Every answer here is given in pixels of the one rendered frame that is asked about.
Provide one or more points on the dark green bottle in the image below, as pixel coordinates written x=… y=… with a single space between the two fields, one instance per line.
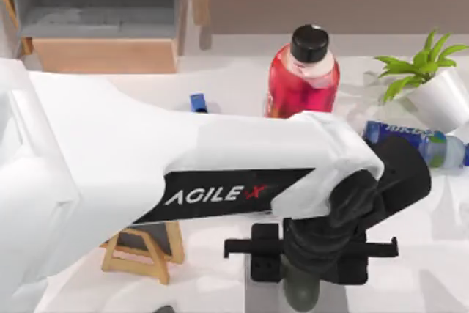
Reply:
x=303 y=291

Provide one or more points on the wooden framed blackboard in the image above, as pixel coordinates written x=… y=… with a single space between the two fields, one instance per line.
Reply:
x=146 y=250

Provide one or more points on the small blue box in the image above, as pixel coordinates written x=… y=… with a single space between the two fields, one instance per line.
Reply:
x=198 y=102

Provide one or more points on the clear bottle with blue label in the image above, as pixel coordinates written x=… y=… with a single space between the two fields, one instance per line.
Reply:
x=436 y=144

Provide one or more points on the red bottle with black cap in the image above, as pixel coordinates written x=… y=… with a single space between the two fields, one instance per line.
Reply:
x=304 y=78

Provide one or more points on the green plant in white pot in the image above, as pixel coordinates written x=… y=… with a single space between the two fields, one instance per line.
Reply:
x=436 y=82

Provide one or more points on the wooden open shelf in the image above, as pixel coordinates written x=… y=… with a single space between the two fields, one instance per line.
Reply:
x=329 y=5

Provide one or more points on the pale wooden drawer front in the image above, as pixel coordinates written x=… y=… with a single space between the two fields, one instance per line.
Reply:
x=106 y=54

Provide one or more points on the grey pierced drawer inside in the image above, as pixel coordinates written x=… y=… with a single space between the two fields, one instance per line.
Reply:
x=99 y=5

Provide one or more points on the wooden cupboard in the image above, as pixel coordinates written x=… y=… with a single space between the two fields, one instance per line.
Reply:
x=7 y=5

